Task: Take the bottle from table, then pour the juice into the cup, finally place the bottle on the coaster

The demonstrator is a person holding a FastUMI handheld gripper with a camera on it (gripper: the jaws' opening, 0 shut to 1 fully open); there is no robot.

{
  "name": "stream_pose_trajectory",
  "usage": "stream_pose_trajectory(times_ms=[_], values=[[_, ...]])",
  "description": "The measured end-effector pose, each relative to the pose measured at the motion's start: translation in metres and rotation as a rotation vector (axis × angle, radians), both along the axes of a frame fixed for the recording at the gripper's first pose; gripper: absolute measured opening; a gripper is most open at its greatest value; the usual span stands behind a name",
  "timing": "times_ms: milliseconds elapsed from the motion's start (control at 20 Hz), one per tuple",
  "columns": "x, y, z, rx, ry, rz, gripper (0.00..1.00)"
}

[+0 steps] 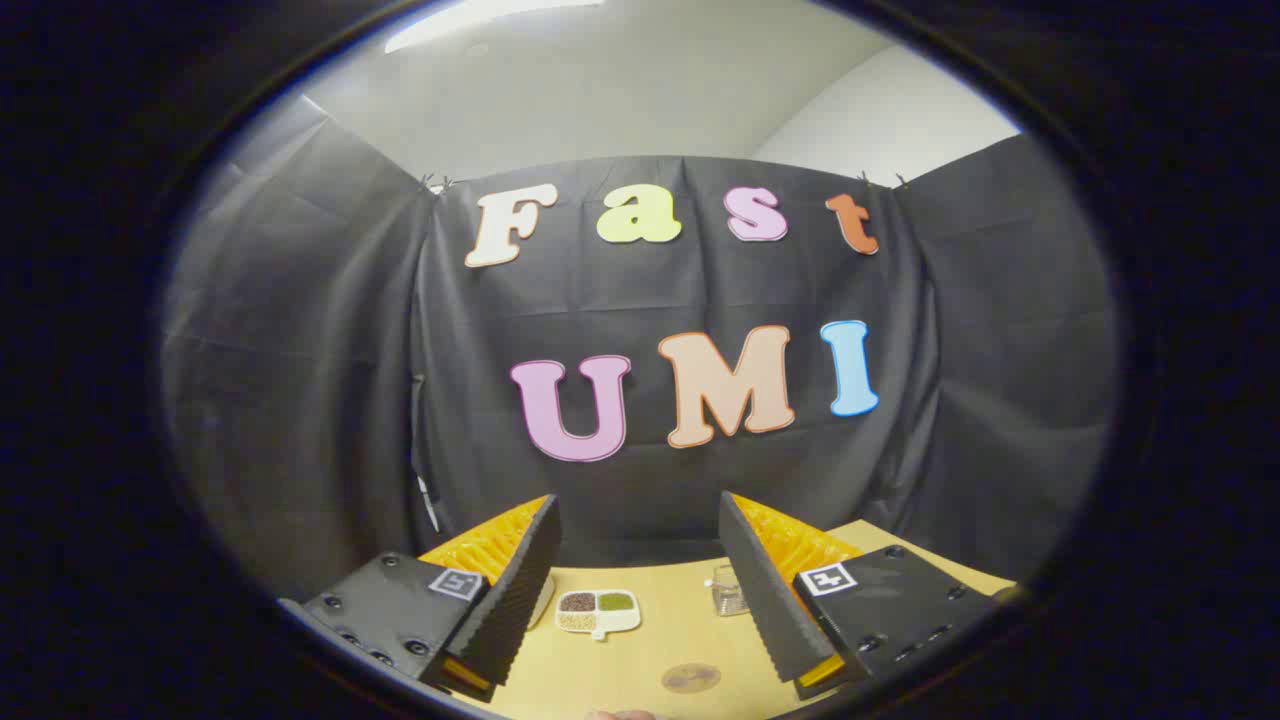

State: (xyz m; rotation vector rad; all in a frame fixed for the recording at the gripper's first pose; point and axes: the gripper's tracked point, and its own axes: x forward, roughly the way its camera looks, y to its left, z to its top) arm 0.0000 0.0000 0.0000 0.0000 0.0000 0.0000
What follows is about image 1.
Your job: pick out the small ribbed clear glass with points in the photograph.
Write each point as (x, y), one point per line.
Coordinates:
(728, 595)

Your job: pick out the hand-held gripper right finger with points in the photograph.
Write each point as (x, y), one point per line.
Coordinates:
(765, 600)

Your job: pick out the black backdrop cloth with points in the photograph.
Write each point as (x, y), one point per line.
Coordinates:
(620, 300)

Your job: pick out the white divided dish with grains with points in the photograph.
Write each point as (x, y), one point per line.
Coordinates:
(598, 612)

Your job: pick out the wooden table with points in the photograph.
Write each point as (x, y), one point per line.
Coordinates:
(660, 640)

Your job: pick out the round wooden coaster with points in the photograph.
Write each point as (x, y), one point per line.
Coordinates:
(690, 678)

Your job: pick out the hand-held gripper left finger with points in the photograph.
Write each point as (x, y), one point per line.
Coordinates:
(515, 600)

